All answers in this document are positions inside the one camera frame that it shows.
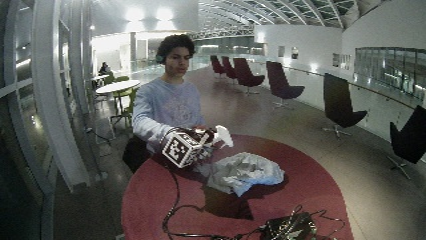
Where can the white cloth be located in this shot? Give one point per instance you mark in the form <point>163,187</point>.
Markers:
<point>246,173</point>

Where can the white marker cube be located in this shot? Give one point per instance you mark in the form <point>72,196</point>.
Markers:
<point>183,149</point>

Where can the the person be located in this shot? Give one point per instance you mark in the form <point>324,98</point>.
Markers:
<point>167,103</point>

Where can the green chair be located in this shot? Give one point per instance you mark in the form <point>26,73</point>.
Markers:
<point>120,79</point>
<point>127,111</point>

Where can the dark red swivel chair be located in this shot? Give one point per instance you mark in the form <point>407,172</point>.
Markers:
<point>339,103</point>
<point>280,81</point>
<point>246,73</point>
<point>230,68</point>
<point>216,66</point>
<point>411,136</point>

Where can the white round table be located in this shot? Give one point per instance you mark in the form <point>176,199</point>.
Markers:
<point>118,86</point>

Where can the green headphones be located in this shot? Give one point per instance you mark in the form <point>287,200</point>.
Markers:
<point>159,59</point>

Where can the black electronics box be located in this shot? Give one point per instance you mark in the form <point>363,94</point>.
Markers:
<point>291,228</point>

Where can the white slanted column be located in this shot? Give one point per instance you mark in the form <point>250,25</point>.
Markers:
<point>58,100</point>

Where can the group of wall pictures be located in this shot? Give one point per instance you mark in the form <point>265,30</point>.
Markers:
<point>341,61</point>

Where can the large wall window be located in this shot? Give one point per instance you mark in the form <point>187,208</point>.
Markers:
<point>393,71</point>

